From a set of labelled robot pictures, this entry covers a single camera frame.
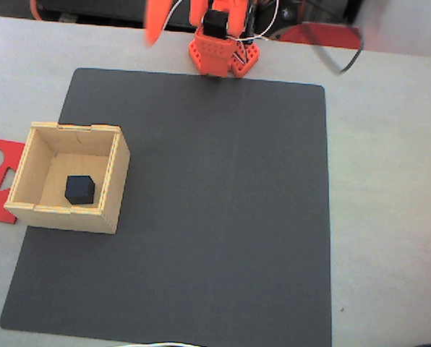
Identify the open wooden box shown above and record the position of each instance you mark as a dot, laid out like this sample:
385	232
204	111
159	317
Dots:
74	162

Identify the dark grey mat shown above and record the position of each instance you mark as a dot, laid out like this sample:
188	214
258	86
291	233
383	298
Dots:
201	217

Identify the dark blue cube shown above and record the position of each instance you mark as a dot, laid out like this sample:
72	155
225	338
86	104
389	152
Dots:
80	189

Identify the red flat sheet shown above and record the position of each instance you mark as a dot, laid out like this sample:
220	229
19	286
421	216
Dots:
309	38

